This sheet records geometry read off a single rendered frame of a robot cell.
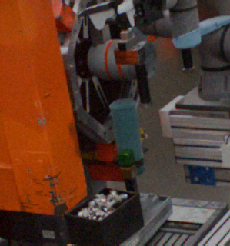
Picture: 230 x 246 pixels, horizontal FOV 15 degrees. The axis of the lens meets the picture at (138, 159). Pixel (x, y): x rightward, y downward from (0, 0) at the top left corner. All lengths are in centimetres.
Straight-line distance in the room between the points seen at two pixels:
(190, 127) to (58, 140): 41
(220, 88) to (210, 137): 17
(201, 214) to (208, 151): 90
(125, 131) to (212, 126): 40
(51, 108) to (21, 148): 17
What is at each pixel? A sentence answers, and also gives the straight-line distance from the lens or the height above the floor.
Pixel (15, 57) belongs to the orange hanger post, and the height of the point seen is 104.
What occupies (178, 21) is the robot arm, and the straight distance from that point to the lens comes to 234.
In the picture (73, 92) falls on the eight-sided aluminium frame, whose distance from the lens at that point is 292.
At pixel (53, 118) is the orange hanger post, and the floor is 83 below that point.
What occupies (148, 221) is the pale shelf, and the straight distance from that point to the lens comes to 283.
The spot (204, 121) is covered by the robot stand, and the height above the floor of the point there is 75.
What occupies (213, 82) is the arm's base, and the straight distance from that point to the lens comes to 266.
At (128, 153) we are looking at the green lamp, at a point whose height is 66.
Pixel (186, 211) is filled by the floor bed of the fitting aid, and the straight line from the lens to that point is 368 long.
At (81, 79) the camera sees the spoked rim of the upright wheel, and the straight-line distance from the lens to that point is 316.
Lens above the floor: 172
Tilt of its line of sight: 23 degrees down
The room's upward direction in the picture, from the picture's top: 9 degrees counter-clockwise
